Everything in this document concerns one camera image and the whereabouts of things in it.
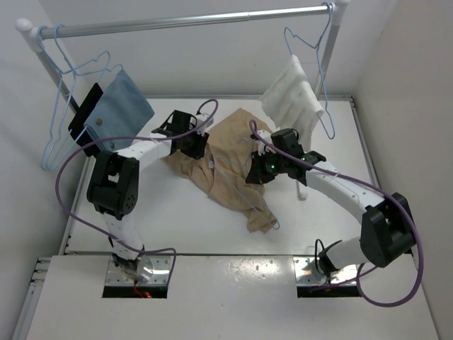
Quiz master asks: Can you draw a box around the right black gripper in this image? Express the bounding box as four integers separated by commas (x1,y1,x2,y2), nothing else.
246,148,287,185

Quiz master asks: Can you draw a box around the beige t shirt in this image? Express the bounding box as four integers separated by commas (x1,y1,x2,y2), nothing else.
165,108,277,233

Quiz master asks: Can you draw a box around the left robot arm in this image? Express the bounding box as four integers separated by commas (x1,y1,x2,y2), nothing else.
87,110,213,281

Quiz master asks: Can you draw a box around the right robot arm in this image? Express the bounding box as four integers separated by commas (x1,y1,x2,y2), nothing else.
246,128,415,278

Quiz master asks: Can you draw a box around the blue hanger holding denim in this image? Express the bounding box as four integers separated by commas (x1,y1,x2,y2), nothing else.
52,23,124,171

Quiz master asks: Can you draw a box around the blue hanger far left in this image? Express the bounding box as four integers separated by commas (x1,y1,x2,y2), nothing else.
37,23,112,171

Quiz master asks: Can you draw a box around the blue hanger holding towel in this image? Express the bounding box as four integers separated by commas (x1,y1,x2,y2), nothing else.
283,2,336,140

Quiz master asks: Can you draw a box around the blue denim cloth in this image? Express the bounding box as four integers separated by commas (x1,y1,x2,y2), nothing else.
84,69,154,152

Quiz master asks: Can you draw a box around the white fluffy towel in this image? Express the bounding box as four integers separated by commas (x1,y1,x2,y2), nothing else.
260,55,325,151

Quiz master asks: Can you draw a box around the black cloth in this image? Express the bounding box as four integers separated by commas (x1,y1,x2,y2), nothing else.
68,83,107,164

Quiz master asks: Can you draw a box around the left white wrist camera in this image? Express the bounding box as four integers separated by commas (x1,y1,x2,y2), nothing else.
195,113,214,130

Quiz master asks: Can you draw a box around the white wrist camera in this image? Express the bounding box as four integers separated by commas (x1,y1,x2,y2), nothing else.
251,130,273,156
195,113,214,130

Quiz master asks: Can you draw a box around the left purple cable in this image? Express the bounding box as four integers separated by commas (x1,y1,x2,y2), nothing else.
55,98,219,281

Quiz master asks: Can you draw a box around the purple cable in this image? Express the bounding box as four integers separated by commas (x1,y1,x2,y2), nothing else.
248,119,425,306
55,98,219,281

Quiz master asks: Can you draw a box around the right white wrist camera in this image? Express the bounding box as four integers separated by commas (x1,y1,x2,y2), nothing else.
251,130,273,156

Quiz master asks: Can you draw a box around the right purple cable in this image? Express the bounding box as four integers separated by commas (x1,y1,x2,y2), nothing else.
248,119,425,306

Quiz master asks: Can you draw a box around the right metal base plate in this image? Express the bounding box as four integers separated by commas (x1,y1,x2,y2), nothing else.
293,256,357,288

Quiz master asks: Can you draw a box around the metal base plate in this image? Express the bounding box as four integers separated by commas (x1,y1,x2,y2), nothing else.
105,256,173,288
293,256,357,288

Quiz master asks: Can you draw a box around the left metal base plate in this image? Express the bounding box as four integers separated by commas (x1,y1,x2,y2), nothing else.
105,256,173,288

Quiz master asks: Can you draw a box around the white clothes rack frame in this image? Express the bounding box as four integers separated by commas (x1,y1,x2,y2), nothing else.
14,0,351,201

